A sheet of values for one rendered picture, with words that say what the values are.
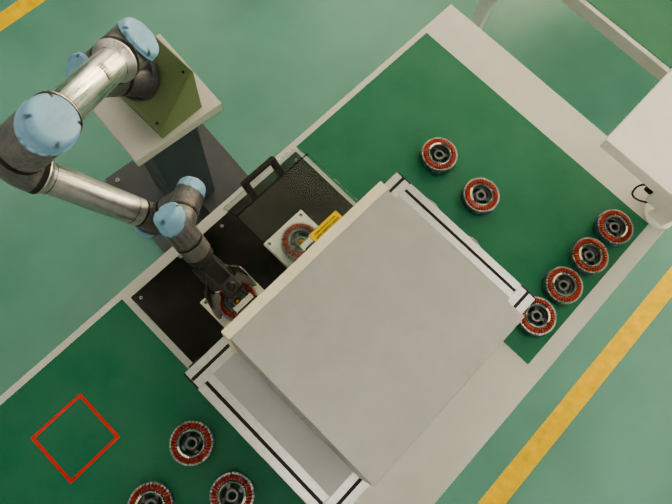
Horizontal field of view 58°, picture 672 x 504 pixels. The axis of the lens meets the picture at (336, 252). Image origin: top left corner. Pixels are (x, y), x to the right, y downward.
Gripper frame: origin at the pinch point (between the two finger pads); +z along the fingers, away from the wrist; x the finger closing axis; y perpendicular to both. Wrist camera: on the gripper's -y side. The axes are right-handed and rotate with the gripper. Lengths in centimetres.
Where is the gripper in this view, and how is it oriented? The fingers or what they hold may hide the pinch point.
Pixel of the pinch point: (239, 302)
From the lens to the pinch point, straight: 168.5
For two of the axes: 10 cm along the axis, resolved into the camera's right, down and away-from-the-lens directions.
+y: -6.2, -3.8, 6.8
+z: 3.6, 6.4, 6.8
